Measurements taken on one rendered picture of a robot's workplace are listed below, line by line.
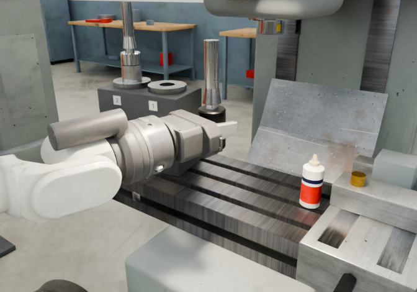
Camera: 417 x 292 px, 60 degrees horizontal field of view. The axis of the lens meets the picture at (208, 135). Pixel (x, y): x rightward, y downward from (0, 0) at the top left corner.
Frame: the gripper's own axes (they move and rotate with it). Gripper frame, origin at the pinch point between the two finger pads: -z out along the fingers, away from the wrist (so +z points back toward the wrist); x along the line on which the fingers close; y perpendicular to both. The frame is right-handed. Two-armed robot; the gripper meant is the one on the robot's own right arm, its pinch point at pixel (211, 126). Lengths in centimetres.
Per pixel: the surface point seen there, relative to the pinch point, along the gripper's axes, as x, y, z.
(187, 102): 19.0, 1.7, -9.1
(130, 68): 32.2, -4.9, -2.5
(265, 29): -0.4, -15.2, -12.1
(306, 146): 8.0, 18.0, -40.7
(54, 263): 128, 114, 1
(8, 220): 186, 114, 10
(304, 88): 14.9, 4.4, -47.3
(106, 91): 34.5, 0.3, 2.9
